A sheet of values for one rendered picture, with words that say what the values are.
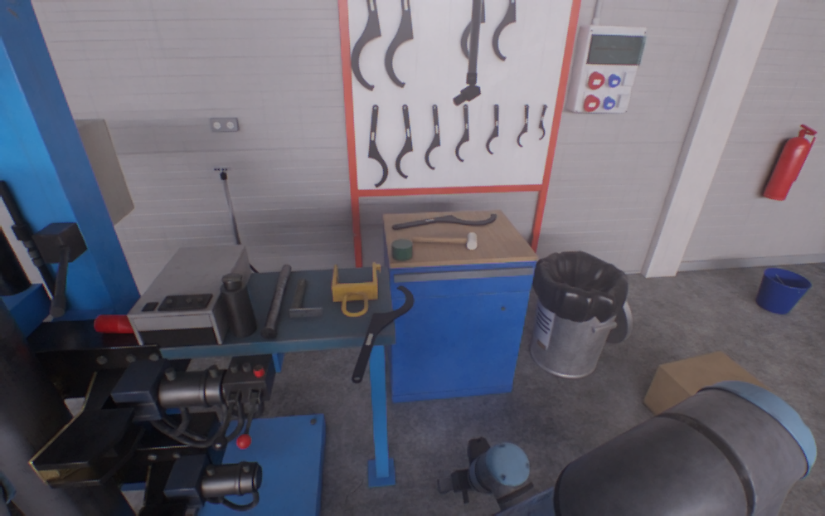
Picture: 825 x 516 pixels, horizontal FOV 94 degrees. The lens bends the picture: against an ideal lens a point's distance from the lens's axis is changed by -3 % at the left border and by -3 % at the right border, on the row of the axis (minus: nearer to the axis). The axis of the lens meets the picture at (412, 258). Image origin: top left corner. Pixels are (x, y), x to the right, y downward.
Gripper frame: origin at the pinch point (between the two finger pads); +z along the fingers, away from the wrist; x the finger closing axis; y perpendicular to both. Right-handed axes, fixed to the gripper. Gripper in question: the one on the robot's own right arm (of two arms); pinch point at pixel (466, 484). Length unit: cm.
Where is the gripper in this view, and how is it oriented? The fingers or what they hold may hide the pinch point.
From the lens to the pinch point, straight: 131.9
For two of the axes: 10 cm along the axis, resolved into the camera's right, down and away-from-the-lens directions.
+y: 1.1, 8.0, -5.9
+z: -1.9, 6.0, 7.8
